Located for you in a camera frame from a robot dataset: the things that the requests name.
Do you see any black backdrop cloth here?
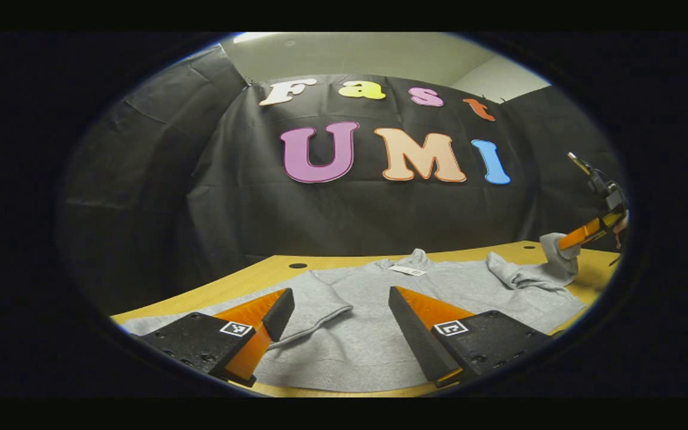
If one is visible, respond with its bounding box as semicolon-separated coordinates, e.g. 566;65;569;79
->
57;45;625;317

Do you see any grey sweatshirt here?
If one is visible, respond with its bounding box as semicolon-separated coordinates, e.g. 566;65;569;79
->
122;233;586;393

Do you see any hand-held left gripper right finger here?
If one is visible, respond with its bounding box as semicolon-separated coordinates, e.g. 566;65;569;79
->
388;285;554;388

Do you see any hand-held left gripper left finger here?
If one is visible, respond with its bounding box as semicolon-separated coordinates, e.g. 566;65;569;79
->
135;288;295;388

